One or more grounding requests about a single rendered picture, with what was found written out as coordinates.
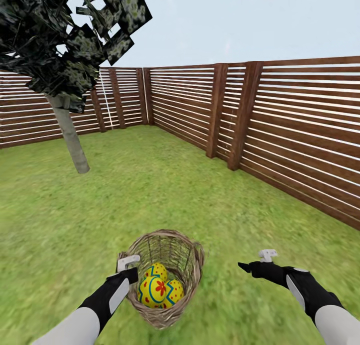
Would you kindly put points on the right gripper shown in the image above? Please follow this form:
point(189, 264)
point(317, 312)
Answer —
point(259, 269)

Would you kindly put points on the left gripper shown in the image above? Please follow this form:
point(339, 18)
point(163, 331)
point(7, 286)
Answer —
point(132, 274)

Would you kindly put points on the tree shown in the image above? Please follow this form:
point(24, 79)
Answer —
point(33, 28)

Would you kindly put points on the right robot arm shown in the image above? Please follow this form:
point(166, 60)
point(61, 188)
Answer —
point(334, 323)

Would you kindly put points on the wicker basket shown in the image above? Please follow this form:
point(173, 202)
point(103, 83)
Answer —
point(189, 278)

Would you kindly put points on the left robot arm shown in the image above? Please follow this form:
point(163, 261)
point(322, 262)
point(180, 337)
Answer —
point(86, 323)

